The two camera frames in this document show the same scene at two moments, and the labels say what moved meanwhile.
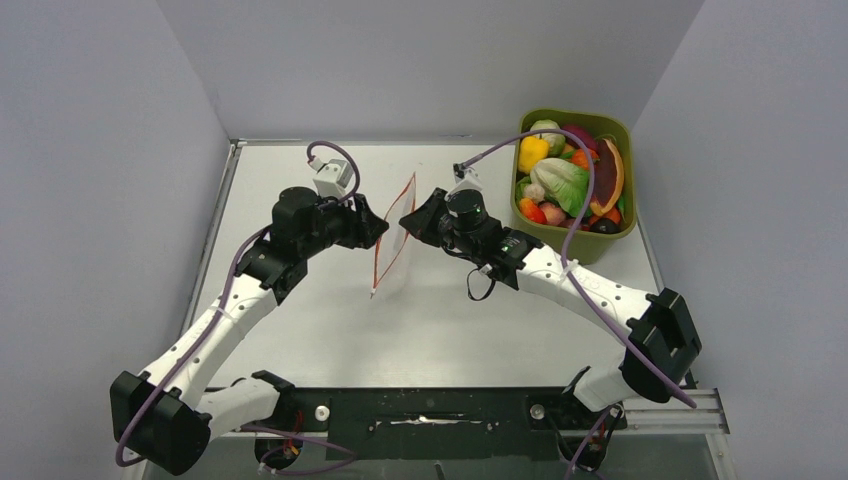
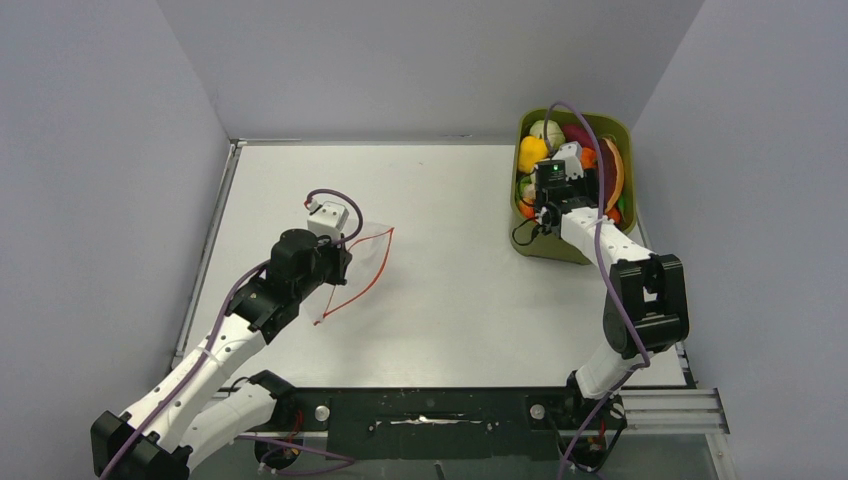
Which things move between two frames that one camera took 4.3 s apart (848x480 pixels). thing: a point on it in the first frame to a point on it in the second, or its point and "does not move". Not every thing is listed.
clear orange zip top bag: (391, 243) to (368, 244)
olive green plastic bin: (587, 248) does not move
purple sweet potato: (588, 138) does not move
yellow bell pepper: (533, 149) does not move
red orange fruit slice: (610, 176) does not move
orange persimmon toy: (580, 158) does not move
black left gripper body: (337, 225) to (330, 262)
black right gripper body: (448, 236) to (585, 186)
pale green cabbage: (556, 140) does not move
